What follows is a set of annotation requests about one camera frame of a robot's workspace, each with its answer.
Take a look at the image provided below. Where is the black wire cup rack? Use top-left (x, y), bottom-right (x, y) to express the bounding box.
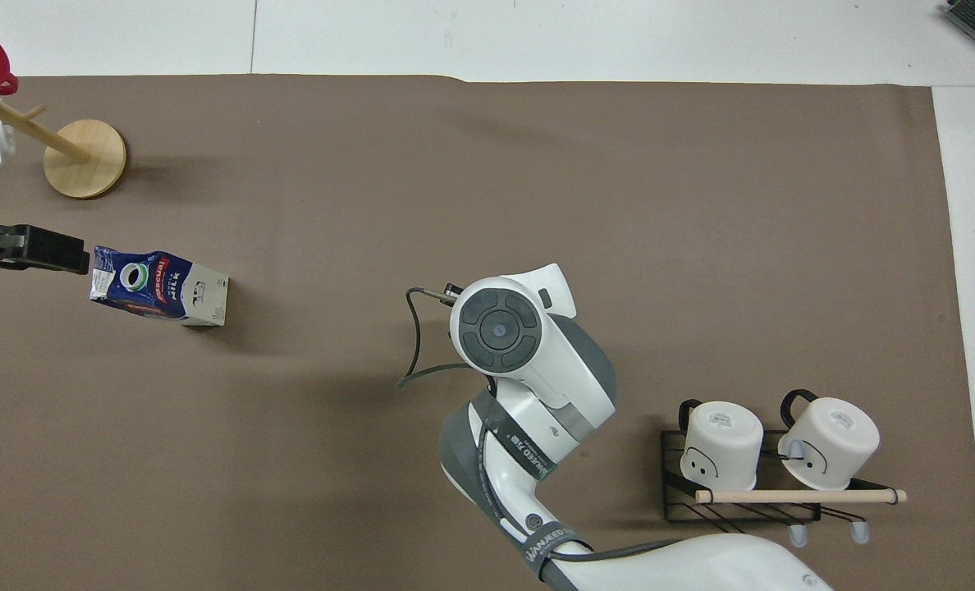
top-left (661, 428), bottom-right (909, 547)

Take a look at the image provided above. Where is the blue and white milk carton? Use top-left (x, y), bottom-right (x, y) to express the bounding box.
top-left (89, 245), bottom-right (231, 328)

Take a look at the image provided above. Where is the wooden mug tree stand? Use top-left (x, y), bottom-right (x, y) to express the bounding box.
top-left (0, 89), bottom-right (128, 200)

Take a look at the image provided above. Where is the white cup with black handle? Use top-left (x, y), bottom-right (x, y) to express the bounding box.
top-left (776, 388), bottom-right (881, 493)
top-left (678, 398), bottom-right (765, 492)

